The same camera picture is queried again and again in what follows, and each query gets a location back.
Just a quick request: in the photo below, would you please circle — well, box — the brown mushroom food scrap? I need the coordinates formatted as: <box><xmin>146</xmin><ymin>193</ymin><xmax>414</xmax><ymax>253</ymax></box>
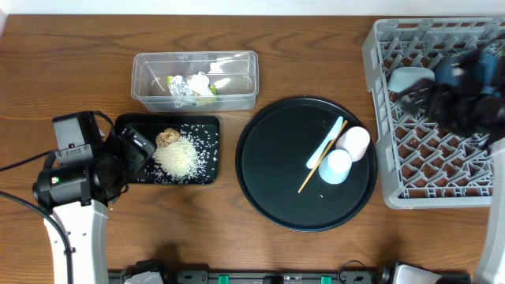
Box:
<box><xmin>155</xmin><ymin>128</ymin><xmax>181</xmax><ymax>148</ymax></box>

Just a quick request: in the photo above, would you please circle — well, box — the light blue bowl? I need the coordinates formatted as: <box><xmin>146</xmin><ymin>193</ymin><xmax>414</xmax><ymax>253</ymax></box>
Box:
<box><xmin>387</xmin><ymin>67</ymin><xmax>435</xmax><ymax>93</ymax></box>

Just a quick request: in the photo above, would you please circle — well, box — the white rice pile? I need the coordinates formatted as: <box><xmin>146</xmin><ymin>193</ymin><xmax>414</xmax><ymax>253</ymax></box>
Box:
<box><xmin>136</xmin><ymin>124</ymin><xmax>219</xmax><ymax>185</ymax></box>

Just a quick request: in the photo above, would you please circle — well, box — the yellow snack wrapper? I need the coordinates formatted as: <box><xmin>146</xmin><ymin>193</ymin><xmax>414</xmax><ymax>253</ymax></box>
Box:
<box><xmin>166</xmin><ymin>75</ymin><xmax>217</xmax><ymax>108</ymax></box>

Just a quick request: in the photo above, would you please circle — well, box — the white tissue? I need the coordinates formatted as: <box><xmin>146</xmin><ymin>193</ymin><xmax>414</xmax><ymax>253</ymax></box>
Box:
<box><xmin>187</xmin><ymin>72</ymin><xmax>214</xmax><ymax>96</ymax></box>

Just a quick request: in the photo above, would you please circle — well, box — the blue plate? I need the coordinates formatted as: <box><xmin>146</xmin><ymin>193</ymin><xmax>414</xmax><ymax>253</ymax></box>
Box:
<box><xmin>434</xmin><ymin>50</ymin><xmax>502</xmax><ymax>97</ymax></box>

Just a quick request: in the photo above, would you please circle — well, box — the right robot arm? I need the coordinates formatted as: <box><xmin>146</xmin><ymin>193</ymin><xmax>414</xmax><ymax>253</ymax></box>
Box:
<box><xmin>398</xmin><ymin>50</ymin><xmax>504</xmax><ymax>283</ymax></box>

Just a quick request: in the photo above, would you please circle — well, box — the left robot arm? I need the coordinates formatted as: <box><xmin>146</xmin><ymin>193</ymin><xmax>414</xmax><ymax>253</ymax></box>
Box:
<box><xmin>33</xmin><ymin>123</ymin><xmax>155</xmax><ymax>283</ymax></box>

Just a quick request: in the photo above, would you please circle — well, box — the grey dishwasher rack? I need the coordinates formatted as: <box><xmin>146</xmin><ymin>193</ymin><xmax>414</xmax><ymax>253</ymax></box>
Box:
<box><xmin>361</xmin><ymin>17</ymin><xmax>504</xmax><ymax>209</ymax></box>

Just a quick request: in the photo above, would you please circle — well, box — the black rectangular tray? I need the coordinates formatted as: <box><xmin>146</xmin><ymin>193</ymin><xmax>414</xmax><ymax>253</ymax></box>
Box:
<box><xmin>114</xmin><ymin>114</ymin><xmax>221</xmax><ymax>185</ymax></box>

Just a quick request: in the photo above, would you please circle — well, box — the clear plastic bin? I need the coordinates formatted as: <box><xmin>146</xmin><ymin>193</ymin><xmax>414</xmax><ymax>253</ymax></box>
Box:
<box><xmin>131</xmin><ymin>50</ymin><xmax>260</xmax><ymax>112</ymax></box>

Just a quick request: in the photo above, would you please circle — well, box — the pink cup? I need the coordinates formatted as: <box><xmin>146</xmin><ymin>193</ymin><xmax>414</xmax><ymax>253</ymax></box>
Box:
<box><xmin>335</xmin><ymin>126</ymin><xmax>370</xmax><ymax>162</ymax></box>

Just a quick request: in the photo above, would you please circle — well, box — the light blue plastic knife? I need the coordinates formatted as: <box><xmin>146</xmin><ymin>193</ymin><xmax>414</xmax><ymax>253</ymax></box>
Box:
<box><xmin>305</xmin><ymin>116</ymin><xmax>344</xmax><ymax>169</ymax></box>

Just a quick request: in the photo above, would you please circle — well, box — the wooden chopstick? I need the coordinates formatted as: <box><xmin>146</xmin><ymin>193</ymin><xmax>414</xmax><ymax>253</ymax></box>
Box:
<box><xmin>297</xmin><ymin>118</ymin><xmax>347</xmax><ymax>193</ymax></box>

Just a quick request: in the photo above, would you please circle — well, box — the light blue cup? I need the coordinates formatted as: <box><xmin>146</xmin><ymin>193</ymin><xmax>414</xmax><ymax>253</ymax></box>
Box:
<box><xmin>318</xmin><ymin>149</ymin><xmax>353</xmax><ymax>185</ymax></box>

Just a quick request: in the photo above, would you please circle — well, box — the black round tray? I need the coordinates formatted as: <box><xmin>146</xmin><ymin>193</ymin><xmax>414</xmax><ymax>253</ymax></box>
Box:
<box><xmin>235</xmin><ymin>96</ymin><xmax>378</xmax><ymax>232</ymax></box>

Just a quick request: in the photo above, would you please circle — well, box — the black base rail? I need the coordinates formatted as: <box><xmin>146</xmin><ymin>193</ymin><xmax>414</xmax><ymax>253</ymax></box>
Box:
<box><xmin>168</xmin><ymin>271</ymin><xmax>379</xmax><ymax>284</ymax></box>

